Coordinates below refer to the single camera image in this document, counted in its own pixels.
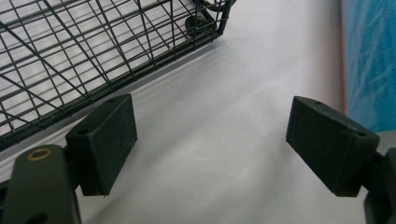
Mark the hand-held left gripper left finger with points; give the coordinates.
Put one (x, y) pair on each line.
(99, 146)

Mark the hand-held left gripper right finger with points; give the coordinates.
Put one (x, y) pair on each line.
(330, 146)

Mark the blue patterned cloth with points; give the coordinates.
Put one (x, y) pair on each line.
(372, 62)

